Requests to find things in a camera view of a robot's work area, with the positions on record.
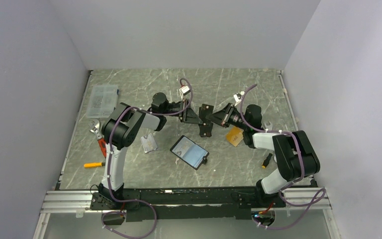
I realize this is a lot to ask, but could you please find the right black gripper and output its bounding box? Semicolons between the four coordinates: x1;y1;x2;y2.
206;103;250;131

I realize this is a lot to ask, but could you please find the black card sleeve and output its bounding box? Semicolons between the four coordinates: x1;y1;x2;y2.
198;104;214;137

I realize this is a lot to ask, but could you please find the yellow tipped black tool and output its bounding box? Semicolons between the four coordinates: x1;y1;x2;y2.
262;153;273;169

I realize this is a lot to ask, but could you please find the orange card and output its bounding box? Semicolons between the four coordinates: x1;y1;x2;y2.
225;126;243;147

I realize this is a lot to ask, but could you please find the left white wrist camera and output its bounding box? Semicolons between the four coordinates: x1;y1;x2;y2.
179;85;191;98

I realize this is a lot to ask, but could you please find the aluminium frame rail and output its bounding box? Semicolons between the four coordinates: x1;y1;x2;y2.
41;187;319;217

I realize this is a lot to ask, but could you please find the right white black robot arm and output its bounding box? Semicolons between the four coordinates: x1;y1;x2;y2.
206;103;320;207

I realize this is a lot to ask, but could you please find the black leather card holder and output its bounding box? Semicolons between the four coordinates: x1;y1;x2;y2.
170;135;209;170

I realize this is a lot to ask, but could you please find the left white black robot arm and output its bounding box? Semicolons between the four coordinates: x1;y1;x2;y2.
98;92;203;209

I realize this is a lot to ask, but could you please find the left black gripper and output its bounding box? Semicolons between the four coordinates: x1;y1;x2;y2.
162;99;203;125

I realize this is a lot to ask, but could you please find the silver credit card stack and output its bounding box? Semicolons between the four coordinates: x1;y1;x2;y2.
140;133;158;154

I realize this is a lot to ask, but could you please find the clear plastic screw box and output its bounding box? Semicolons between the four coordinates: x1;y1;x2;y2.
86;85;119;119

